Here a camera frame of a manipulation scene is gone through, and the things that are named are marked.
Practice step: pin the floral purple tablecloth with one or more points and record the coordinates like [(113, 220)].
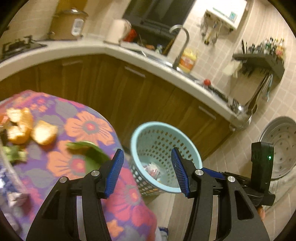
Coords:
[(127, 216)]

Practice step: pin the black wall shelf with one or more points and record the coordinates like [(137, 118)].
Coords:
[(262, 61)]

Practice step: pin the red tomato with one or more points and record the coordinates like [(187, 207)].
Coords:
[(207, 82)]

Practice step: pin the white electric kettle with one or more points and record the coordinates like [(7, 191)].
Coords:
[(118, 30)]

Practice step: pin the light blue trash basket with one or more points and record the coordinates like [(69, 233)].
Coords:
[(153, 142)]

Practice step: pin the white countertop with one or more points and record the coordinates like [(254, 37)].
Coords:
[(137, 56)]

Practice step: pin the dark window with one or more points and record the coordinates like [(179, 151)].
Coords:
[(152, 21)]

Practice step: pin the green vegetable scraps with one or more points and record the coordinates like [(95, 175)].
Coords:
[(15, 154)]

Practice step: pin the trash inside basket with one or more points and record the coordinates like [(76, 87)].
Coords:
[(154, 170)]

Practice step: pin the black gas stove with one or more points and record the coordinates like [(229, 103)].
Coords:
[(19, 46)]

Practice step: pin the brown wooden cabinets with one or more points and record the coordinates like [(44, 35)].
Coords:
[(125, 95)]

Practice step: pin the green vegetable leaf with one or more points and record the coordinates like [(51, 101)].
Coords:
[(94, 157)]

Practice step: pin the hanging metal ladle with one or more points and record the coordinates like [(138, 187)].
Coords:
[(249, 107)]

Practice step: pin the brown rice cooker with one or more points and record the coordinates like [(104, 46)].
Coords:
[(67, 25)]

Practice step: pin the yellow detergent bottle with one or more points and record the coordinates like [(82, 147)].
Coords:
[(187, 60)]

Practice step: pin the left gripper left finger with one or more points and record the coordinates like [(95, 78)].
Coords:
[(57, 217)]

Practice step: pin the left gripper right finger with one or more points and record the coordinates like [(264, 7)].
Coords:
[(238, 218)]

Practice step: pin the metal steamer tray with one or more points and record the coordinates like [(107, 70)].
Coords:
[(281, 133)]

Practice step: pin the orange peel piece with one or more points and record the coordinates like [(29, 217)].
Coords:
[(21, 125), (44, 133)]

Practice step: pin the red container by kettle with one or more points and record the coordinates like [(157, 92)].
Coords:
[(131, 36)]

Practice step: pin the steel sink faucet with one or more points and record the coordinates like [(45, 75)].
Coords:
[(179, 45)]

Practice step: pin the white water heater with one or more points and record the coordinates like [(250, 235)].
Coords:
[(230, 12)]

